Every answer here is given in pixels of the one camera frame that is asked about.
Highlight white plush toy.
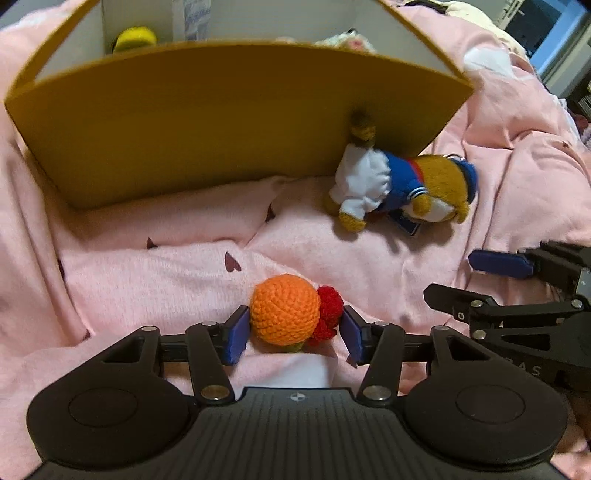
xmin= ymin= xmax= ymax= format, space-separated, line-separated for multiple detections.
xmin=314 ymin=28 xmax=377 ymax=54

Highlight yellow plush toy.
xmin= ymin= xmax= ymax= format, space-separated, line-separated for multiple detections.
xmin=111 ymin=27 xmax=160 ymax=55

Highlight orange crochet toy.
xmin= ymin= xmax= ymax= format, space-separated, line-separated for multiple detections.
xmin=249 ymin=274 xmax=345 ymax=354

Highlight pink printed blanket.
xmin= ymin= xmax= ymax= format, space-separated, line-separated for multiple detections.
xmin=0 ymin=0 xmax=591 ymax=480

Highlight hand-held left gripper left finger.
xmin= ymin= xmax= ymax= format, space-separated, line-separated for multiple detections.
xmin=99 ymin=305 xmax=252 ymax=401

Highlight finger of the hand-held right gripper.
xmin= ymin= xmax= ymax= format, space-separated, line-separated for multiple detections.
xmin=468 ymin=240 xmax=591 ymax=295
xmin=424 ymin=283 xmax=591 ymax=325

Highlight cream cloth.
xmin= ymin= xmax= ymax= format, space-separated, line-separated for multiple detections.
xmin=443 ymin=0 xmax=513 ymax=29

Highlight brown sailor plush toy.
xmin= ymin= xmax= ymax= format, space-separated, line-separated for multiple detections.
xmin=323 ymin=108 xmax=479 ymax=237

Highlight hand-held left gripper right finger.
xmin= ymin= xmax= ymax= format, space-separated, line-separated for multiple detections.
xmin=340 ymin=305 xmax=492 ymax=401

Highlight clear plastic packet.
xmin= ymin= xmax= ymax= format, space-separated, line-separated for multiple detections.
xmin=172 ymin=0 xmax=212 ymax=43

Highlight window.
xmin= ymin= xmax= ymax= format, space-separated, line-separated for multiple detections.
xmin=503 ymin=0 xmax=591 ymax=95

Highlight yellow cardboard box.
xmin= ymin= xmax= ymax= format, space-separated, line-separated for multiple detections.
xmin=4 ymin=0 xmax=475 ymax=212

